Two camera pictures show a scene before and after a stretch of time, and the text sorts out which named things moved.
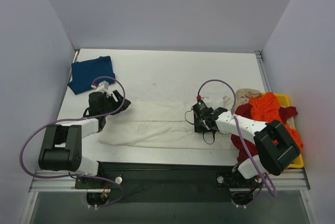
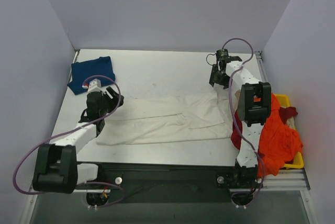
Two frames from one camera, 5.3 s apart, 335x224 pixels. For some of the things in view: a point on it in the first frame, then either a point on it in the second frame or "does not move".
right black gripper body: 200,120 to 217,76
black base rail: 139,182 does not move
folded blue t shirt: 83,73 does not move
